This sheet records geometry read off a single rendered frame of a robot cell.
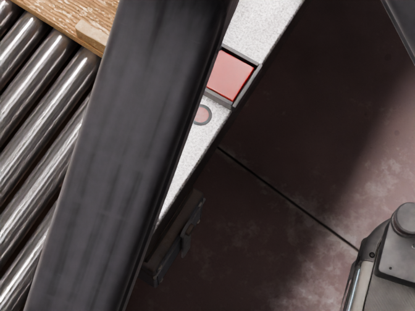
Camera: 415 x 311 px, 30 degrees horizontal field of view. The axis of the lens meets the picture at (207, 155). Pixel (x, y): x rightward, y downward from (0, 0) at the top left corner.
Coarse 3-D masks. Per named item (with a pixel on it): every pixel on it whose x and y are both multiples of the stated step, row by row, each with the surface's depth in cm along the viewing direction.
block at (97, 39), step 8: (80, 24) 104; (88, 24) 104; (80, 32) 104; (88, 32) 103; (96, 32) 104; (88, 40) 105; (96, 40) 103; (104, 40) 103; (96, 48) 105; (104, 48) 104
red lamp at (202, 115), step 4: (200, 108) 105; (200, 112) 105; (204, 112) 105; (196, 116) 105; (200, 116) 105; (204, 116) 105; (208, 116) 105; (196, 120) 105; (200, 120) 105; (204, 120) 105
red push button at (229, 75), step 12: (216, 60) 106; (228, 60) 107; (240, 60) 107; (216, 72) 106; (228, 72) 106; (240, 72) 106; (252, 72) 106; (216, 84) 105; (228, 84) 105; (240, 84) 105; (228, 96) 105
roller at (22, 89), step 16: (48, 48) 107; (64, 48) 108; (32, 64) 106; (48, 64) 107; (16, 80) 106; (32, 80) 106; (48, 80) 107; (0, 96) 105; (16, 96) 105; (32, 96) 106; (0, 112) 104; (16, 112) 104; (0, 128) 103; (0, 144) 104
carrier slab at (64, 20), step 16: (16, 0) 108; (32, 0) 108; (48, 0) 108; (64, 0) 108; (80, 0) 108; (96, 0) 108; (112, 0) 108; (48, 16) 107; (64, 16) 107; (80, 16) 107; (96, 16) 107; (112, 16) 108; (64, 32) 107
